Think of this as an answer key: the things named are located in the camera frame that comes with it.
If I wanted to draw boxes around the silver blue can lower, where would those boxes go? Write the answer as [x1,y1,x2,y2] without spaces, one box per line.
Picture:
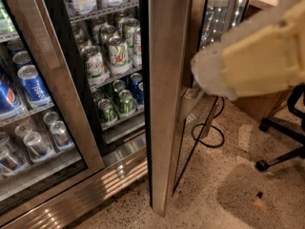
[50,120,74,150]

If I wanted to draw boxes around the black power cable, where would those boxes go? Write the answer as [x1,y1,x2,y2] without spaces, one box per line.
[190,95,226,149]

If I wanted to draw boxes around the green soda can front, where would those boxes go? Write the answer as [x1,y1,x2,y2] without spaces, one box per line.
[116,90,135,117]

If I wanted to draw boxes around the green soda can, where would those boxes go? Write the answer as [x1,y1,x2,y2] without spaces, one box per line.
[116,90,135,117]
[98,98,117,126]

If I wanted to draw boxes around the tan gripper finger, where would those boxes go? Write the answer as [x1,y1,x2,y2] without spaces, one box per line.
[191,0,305,100]

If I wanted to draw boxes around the front blue Pepsi can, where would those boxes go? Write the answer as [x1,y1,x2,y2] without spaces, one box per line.
[17,65,51,107]

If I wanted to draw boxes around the black office chair base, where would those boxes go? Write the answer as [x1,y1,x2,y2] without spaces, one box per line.
[255,84,305,172]

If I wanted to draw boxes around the large Pepsi can left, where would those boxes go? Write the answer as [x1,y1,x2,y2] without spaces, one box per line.
[0,73,25,120]

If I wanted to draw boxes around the front 7up can right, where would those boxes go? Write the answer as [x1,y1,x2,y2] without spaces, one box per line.
[132,28,142,66]

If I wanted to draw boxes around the blue soda can front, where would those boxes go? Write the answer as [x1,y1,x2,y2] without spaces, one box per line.
[137,82,144,105]

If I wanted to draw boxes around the front 7up can left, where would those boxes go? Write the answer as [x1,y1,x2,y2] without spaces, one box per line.
[108,36,132,74]

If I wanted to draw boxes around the glass fridge door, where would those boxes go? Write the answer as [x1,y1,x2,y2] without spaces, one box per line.
[138,0,254,218]
[0,0,104,224]

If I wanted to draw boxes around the steel fridge base grille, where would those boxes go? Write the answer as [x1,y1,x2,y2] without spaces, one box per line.
[0,134,148,229]

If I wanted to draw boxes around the silver can lower left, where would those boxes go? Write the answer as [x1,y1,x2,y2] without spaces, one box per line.
[23,132,54,163]

